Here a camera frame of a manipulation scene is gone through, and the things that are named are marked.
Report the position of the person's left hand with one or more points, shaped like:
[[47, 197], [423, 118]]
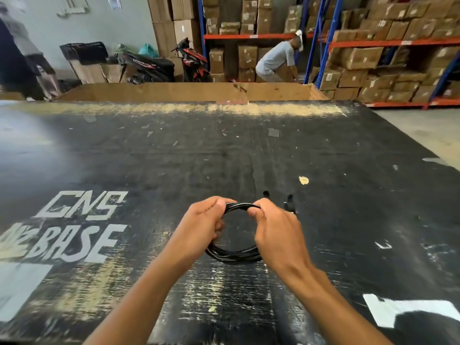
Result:
[[194, 229]]

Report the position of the person's right hand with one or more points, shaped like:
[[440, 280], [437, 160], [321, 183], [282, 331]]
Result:
[[280, 237]]

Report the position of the person's left thumb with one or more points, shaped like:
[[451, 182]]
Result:
[[219, 204]]

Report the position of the person's right thumb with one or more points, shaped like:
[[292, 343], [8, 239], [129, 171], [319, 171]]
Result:
[[256, 214]]

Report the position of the person's right forearm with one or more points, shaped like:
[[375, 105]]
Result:
[[334, 308]]

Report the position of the person's left forearm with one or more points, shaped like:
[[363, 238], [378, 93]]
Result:
[[140, 305]]

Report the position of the yellow paper scrap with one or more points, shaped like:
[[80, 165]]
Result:
[[303, 180]]

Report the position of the clear tape piece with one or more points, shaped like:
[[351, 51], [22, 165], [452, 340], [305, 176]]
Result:
[[273, 132]]

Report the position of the large brown wooden board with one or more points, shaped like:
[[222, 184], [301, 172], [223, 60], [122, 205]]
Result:
[[179, 92]]

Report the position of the red and black motorcycle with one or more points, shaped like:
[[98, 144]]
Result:
[[194, 62]]

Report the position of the pile of shelved cardboard boxes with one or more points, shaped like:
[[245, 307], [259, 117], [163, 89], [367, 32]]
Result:
[[248, 57]]

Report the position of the green plastic bag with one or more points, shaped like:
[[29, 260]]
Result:
[[148, 51]]

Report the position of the blue and orange shelf rack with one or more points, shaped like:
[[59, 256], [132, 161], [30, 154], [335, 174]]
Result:
[[251, 36], [395, 43]]

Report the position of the white head cloth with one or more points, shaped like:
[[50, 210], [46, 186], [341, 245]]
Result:
[[299, 38]]

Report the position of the stack of tall cardboard boxes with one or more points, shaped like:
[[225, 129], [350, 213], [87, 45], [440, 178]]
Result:
[[172, 25]]

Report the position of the cardboard box with black liner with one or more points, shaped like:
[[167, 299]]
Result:
[[84, 59]]

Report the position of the rows of racked cardboard boxes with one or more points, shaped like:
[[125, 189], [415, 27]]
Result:
[[388, 57]]

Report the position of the white paper notice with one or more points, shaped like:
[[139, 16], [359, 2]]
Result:
[[114, 1]]

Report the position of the grey and black wrapped machine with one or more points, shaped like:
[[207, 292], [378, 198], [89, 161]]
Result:
[[21, 57]]

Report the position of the white wall fixture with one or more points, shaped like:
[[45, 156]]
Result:
[[73, 9]]

